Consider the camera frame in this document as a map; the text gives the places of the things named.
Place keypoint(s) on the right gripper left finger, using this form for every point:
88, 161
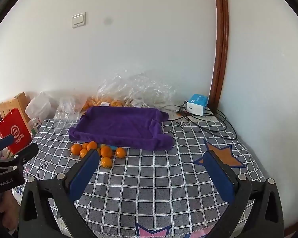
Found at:
36, 217

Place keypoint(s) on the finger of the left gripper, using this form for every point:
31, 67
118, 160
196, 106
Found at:
26, 154
6, 141

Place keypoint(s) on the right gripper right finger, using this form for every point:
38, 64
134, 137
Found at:
266, 216

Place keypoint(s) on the round orange with stem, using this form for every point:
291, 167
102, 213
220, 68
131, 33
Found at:
83, 153

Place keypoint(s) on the large textured mandarin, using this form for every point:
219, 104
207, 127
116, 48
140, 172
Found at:
76, 149

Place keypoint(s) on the small kumquat orange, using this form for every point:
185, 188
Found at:
85, 145

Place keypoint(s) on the oval smooth orange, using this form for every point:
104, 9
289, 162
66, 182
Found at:
91, 146

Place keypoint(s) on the large round orange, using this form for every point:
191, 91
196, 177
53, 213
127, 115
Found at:
106, 151

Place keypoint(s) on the medium orange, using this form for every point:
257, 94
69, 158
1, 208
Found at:
120, 152

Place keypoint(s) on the person's left hand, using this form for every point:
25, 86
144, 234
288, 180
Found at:
9, 206

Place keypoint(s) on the red paper bag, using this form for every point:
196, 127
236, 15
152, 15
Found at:
13, 124

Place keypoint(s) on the plastic bottle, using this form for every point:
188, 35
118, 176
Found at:
36, 124

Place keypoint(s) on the cardboard box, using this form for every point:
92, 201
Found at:
20, 102

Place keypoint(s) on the white plastic bag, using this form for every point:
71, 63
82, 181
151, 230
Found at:
42, 107

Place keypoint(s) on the clear bag left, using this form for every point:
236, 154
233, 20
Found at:
69, 108

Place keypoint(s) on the purple towel tray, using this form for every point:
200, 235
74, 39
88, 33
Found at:
132, 127

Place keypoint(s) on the large clear plastic bag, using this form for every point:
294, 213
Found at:
131, 90

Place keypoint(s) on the blue white tissue pack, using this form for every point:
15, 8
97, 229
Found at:
196, 104

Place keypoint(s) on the white light switch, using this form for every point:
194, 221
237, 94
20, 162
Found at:
78, 20

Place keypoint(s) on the brown door frame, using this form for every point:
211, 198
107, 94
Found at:
221, 53

